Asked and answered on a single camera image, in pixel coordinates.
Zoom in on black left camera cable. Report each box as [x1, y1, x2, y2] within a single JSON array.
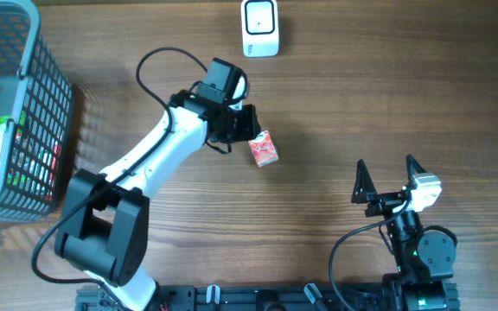
[[30, 46, 210, 286]]

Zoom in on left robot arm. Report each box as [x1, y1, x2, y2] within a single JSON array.
[[54, 90, 260, 310]]

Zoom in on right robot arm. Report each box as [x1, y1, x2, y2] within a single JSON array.
[[351, 155, 460, 310]]

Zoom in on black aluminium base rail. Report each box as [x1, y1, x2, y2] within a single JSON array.
[[74, 282, 461, 311]]

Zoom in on red Kleenex tissue pack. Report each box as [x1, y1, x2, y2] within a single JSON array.
[[248, 130, 279, 167]]

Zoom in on white barcode scanner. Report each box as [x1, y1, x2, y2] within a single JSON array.
[[240, 0, 280, 58]]

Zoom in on red packaged items in basket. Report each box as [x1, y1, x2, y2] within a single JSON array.
[[6, 111, 61, 202]]

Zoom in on black right camera cable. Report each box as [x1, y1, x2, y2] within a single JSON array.
[[328, 199, 411, 311]]

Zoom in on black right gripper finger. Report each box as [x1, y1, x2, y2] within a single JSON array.
[[351, 159, 378, 204], [405, 154, 426, 178]]

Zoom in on black camera cable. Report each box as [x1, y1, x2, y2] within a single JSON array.
[[30, 46, 210, 286], [328, 199, 411, 311]]

